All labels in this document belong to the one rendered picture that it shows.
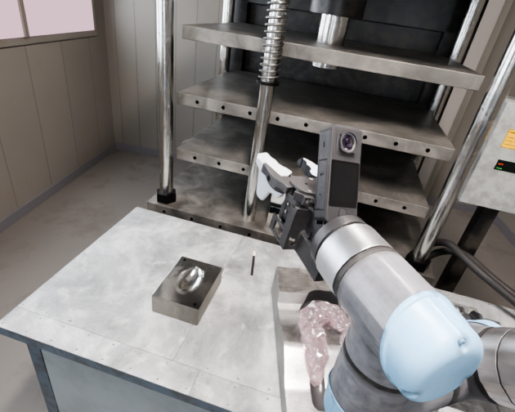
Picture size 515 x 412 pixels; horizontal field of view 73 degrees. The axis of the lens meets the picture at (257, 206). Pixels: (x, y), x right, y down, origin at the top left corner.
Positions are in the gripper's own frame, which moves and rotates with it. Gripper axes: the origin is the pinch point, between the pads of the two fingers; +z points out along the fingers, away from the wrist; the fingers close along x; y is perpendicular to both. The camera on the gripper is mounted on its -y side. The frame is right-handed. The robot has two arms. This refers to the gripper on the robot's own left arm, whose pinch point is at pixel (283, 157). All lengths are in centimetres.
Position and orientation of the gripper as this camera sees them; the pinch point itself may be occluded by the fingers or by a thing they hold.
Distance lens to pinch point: 53.6
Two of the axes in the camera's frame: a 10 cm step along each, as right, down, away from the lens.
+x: 9.2, 0.6, 4.0
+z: -3.1, -5.2, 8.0
